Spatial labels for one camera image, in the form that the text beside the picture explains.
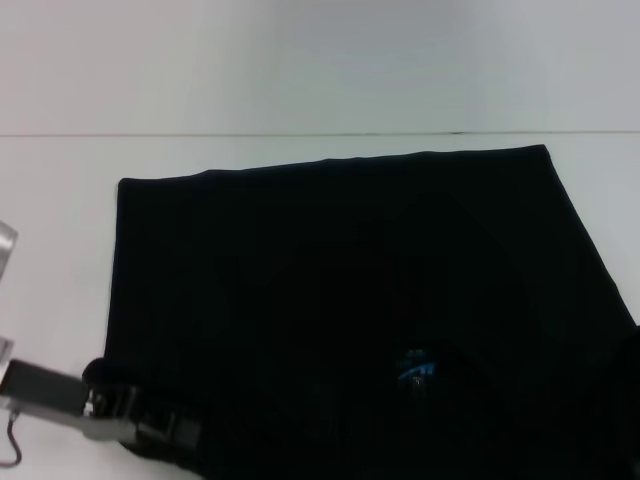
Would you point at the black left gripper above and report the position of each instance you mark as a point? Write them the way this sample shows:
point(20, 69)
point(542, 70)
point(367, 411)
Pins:
point(50, 387)

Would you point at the black shirt with FREE print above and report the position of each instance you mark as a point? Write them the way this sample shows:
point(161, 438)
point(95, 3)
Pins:
point(350, 300)

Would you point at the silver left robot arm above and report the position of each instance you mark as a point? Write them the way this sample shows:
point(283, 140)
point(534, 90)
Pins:
point(4, 357)

